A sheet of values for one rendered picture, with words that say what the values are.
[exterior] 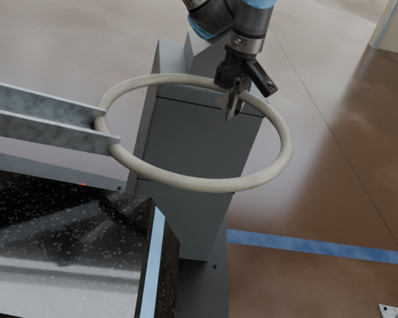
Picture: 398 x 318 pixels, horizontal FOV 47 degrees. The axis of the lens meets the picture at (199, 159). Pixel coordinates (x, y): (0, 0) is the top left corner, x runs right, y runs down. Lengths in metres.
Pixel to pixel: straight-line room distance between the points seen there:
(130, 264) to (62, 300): 0.14
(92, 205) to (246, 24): 0.58
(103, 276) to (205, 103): 0.92
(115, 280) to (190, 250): 1.25
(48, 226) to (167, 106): 0.82
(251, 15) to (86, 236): 0.66
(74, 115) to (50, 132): 0.14
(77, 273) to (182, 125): 0.93
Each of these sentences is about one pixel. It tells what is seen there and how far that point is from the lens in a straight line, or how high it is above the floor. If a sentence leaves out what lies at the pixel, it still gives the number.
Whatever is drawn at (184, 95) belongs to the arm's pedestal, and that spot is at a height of 0.81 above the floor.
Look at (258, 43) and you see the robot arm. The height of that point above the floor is 1.15.
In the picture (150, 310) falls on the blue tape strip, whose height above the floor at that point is 0.84.
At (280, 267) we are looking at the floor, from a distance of 2.30.
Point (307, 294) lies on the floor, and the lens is 2.25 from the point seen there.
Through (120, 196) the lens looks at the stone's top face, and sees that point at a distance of 1.01.
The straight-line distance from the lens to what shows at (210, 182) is 0.94.
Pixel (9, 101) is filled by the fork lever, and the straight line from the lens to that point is 1.03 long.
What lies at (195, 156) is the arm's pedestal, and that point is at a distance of 1.74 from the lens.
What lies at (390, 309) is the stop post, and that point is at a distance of 2.44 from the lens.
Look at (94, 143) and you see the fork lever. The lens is 0.98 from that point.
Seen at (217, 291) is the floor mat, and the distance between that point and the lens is 2.04.
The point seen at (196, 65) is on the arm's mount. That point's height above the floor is 0.90.
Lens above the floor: 1.52
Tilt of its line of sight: 33 degrees down
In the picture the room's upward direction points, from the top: 18 degrees clockwise
